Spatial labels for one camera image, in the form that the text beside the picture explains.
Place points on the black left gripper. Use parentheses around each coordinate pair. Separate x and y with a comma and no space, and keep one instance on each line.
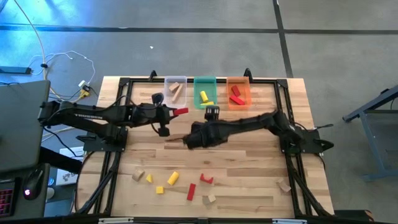
(146,114)

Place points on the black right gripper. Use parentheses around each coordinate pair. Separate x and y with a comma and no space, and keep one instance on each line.
(203,137)

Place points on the long red block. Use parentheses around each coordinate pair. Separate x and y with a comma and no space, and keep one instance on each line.
(191,191)
(182,111)

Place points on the small yellow block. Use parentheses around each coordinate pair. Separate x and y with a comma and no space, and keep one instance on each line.
(207,103)

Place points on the long natural wood block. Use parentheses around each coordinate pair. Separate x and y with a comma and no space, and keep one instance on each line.
(178,94)

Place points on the red rectangular block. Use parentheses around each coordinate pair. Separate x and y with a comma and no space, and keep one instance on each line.
(237,100)

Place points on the red arch block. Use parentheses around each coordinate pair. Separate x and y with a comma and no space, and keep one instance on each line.
(206,180)

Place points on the yellow triangle block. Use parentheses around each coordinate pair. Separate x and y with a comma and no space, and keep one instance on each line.
(149,179)

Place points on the yellow cube block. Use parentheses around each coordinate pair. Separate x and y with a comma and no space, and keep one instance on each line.
(159,190)

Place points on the natural wood triangle block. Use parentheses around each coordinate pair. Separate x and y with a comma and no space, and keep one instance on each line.
(211,198)

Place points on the natural wood rectangular block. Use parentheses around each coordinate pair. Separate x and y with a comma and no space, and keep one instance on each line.
(284,186)

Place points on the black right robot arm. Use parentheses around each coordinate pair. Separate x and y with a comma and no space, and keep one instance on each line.
(248,124)

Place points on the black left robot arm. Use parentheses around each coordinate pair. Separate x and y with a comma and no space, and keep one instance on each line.
(93,112)

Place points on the clear plastic bin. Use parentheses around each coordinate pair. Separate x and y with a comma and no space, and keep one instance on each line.
(168,99)

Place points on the green plastic bin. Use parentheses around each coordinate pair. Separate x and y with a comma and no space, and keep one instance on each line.
(199,84)

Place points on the orange plastic bin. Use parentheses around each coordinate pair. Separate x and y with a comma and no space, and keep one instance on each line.
(245,85)

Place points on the yellow plug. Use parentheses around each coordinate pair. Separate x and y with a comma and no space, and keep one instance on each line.
(84,94)

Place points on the white power adapter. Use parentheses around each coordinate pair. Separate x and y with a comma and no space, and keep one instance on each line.
(82,84)

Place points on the black metal bar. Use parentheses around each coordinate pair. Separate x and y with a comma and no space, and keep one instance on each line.
(62,161)

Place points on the white cardboard box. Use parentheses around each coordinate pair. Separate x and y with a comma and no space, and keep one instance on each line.
(66,178)

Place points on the black computer mouse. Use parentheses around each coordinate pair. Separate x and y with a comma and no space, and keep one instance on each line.
(34,183)

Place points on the black power strip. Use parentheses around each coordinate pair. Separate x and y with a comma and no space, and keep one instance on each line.
(15,70)

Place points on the dark gray desk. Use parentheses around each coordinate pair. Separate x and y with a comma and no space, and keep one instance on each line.
(40,209)

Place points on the blue gray metal table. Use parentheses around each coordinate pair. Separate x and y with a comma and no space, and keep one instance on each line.
(370,105)

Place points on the backlit keyboard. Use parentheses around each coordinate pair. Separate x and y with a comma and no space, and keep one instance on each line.
(5,199)

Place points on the black frame bracket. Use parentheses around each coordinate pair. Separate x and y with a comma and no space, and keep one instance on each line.
(247,74)
(153,75)

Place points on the black aluminium table frame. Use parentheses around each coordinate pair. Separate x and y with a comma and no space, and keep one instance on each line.
(264,81)

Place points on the silver metal bracket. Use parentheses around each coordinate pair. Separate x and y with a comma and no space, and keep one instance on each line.
(115,220)
(289,221)

